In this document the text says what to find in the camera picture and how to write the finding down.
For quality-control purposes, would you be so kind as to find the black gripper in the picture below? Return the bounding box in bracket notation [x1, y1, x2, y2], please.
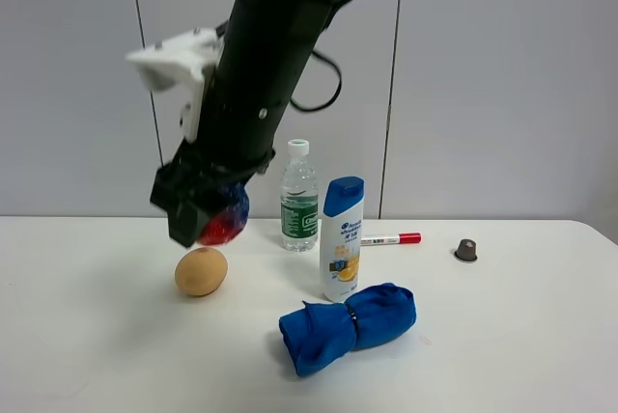
[150, 141, 275, 248]

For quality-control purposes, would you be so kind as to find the rainbow coloured ball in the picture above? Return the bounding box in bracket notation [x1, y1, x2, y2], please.
[198, 182, 250, 246]

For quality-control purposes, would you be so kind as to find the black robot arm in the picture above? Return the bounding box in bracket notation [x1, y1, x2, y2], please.
[127, 0, 351, 247]

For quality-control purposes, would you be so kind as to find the tan egg shaped object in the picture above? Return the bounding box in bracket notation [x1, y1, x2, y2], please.
[175, 247, 228, 297]

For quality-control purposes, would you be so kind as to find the clear plastic water bottle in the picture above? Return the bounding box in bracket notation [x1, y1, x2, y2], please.
[279, 139, 319, 252]

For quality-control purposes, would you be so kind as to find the white blue shampoo bottle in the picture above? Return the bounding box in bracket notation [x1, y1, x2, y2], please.
[320, 176, 364, 302]

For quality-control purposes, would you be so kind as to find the rolled blue cloth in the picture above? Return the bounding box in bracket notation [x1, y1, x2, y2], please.
[279, 283, 417, 377]

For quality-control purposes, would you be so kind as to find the red white marker pen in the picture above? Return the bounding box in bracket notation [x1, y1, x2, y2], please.
[361, 233, 422, 246]

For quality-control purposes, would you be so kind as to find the brown coffee capsule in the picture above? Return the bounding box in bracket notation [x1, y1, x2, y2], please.
[454, 238, 478, 262]

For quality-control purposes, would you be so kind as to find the black cable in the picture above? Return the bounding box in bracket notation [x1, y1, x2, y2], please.
[289, 48, 345, 113]

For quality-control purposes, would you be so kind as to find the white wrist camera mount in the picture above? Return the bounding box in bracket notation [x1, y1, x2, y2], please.
[125, 28, 224, 144]

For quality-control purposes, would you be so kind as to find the black hair tie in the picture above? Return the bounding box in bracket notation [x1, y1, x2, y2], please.
[344, 304, 360, 338]

